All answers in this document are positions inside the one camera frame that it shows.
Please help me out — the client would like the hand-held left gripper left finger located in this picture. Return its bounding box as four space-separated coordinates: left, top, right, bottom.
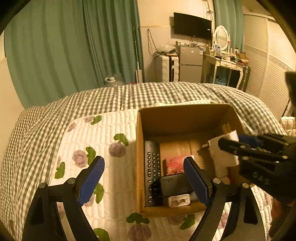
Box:
22 156 105 241

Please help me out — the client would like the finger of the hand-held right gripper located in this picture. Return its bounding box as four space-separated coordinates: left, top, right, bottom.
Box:
218 138 289 164
238 134 291 149

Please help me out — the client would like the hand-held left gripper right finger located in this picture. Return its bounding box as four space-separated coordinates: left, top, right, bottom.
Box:
183 156 266 241

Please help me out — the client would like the white pronged charger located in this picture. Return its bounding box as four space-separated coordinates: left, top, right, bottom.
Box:
202 130 240 167

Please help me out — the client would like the black power bank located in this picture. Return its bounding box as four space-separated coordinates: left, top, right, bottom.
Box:
160 174 194 197

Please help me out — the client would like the small white tin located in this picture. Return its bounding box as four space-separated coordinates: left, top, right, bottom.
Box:
168 194 191 207

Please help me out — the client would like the red small box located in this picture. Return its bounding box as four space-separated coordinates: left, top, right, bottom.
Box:
162 156 188 178

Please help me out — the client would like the black remote control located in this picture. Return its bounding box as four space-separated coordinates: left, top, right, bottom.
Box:
144 140 162 207

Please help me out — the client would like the cardboard box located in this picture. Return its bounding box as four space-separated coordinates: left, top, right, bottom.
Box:
136 103 251 217

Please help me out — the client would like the white floral quilt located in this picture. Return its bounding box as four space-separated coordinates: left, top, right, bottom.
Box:
48 100 273 241

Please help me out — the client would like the cream quilted jacket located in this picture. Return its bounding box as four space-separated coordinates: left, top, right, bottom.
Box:
280 116 296 136

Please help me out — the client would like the dark plaid object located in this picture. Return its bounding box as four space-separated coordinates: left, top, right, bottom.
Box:
238 65 251 92

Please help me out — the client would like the white louvred wardrobe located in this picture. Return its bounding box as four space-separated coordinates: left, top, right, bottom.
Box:
242 14 292 116

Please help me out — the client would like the white vanity table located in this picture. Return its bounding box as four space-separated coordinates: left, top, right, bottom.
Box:
201 54 246 90

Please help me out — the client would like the silver fridge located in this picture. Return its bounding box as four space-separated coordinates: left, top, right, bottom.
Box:
177 45 204 82

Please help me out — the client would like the clear water jug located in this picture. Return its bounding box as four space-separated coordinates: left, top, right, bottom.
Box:
105 76 125 87

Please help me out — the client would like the white suitcase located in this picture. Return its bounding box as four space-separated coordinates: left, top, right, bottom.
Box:
155 55 179 82

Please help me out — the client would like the white oval mirror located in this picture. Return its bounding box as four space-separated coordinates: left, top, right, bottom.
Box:
213 25 230 50

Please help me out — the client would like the clear plastic bag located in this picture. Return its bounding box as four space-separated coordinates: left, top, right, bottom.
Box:
157 44 176 55

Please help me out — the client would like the narrow teal curtain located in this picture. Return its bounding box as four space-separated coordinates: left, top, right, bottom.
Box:
214 0 244 51

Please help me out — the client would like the white mop pole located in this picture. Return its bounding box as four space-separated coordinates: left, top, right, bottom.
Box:
133 27 144 83

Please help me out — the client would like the black wall television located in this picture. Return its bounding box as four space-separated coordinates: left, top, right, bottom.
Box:
173 12 212 40

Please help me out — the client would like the black wall cable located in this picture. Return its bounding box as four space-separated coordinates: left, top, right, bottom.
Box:
147 29 160 56

